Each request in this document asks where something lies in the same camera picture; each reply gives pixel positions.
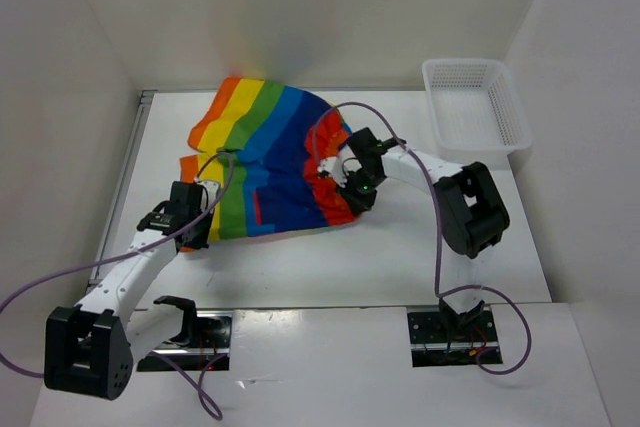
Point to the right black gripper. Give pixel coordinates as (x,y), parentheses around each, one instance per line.
(357,203)

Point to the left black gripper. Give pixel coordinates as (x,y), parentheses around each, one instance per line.
(201,240)

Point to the rainbow striped shorts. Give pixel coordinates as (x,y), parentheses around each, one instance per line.
(261,138)

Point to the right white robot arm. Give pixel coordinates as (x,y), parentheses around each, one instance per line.
(471,216)

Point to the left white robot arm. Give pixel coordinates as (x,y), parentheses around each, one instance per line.
(92,347)

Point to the white plastic basket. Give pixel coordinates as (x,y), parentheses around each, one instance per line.
(474,108)

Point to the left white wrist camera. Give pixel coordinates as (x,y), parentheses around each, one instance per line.
(211,189)

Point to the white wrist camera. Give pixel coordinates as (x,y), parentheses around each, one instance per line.
(211,189)
(334,168)

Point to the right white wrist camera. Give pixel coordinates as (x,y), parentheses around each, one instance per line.
(334,168)

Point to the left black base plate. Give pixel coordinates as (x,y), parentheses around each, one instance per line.
(210,342)

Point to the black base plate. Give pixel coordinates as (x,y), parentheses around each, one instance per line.
(210,342)
(435,345)

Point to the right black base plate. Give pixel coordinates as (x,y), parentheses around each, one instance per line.
(435,345)

